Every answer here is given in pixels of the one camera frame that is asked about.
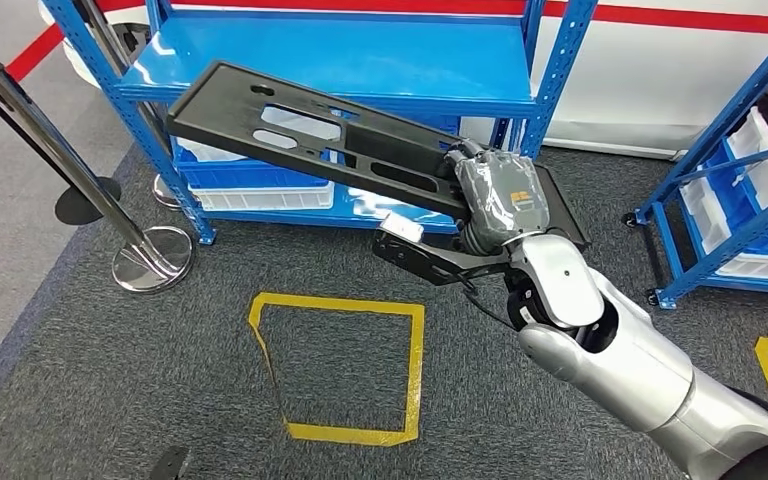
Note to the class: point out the white plastic bin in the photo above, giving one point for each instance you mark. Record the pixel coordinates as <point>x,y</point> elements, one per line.
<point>762,268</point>
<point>765,172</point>
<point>258,199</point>
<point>705,215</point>

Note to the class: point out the blue metal shelf rack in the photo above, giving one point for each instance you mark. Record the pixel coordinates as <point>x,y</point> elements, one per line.
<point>357,60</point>

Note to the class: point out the white car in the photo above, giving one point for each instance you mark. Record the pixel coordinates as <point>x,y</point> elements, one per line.
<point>622,79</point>

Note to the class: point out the black stanchion post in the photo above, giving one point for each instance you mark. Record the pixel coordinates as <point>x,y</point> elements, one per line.
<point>82,208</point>

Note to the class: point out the red barrier belt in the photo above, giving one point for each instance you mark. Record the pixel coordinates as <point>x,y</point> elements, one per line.
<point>656,15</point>

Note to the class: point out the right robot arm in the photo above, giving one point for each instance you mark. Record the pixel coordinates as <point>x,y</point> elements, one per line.
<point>622,371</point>

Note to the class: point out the black plastic panel part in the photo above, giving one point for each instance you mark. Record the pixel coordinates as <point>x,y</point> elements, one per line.
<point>225,112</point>

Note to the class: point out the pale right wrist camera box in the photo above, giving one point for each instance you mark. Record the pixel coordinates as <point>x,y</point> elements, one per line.
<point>402,227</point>

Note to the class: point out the blue shelf rack on casters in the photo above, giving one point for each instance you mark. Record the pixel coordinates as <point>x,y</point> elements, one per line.
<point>664,255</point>

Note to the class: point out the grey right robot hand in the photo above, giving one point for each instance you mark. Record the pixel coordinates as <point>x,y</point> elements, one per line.
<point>503,199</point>

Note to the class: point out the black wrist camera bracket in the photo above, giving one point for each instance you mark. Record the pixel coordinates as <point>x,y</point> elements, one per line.
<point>417,262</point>

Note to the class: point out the chrome stanchion post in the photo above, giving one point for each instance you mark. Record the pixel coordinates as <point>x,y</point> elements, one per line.
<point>59,142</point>
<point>164,195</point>

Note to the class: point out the blue plastic bin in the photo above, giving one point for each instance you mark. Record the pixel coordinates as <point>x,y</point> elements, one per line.
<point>245,177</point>
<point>742,199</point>

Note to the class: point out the black perforated bracket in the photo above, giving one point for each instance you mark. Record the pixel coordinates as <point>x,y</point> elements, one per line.
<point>170,466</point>

